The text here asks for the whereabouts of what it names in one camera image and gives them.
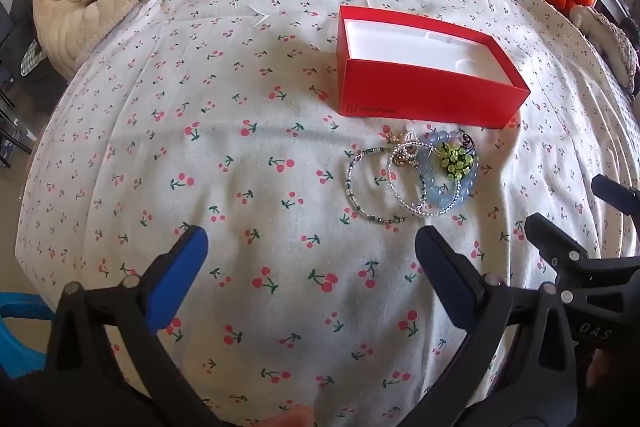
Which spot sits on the dark furniture frame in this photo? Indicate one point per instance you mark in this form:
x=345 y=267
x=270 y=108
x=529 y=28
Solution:
x=15 y=22

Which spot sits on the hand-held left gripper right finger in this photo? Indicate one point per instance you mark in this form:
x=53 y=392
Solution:
x=445 y=279

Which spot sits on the red cardboard box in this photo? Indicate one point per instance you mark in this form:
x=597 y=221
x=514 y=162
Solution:
x=425 y=92

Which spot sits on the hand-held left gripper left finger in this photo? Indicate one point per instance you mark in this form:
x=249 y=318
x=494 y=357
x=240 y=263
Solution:
x=181 y=274

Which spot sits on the blue plastic stool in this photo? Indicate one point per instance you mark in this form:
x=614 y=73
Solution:
x=20 y=347

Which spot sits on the floral fabric cushion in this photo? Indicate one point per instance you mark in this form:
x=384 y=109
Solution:
x=615 y=42

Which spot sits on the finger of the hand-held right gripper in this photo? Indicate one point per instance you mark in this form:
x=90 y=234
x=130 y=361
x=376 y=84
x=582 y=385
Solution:
x=552 y=242
x=617 y=193

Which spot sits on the cherry print bedsheet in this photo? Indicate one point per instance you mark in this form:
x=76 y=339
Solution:
x=200 y=107

